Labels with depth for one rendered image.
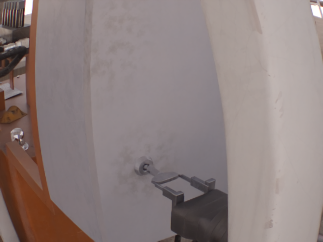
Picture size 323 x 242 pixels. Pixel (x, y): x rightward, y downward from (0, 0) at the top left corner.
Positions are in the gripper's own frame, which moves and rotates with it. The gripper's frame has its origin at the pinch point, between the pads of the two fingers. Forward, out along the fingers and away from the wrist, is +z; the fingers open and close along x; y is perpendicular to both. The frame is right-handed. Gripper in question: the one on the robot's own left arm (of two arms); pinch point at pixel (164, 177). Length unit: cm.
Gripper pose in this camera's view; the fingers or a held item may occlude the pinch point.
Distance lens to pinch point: 65.6
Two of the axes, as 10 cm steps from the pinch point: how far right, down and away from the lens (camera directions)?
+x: 8.2, -2.1, 5.3
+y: 0.2, 9.4, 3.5
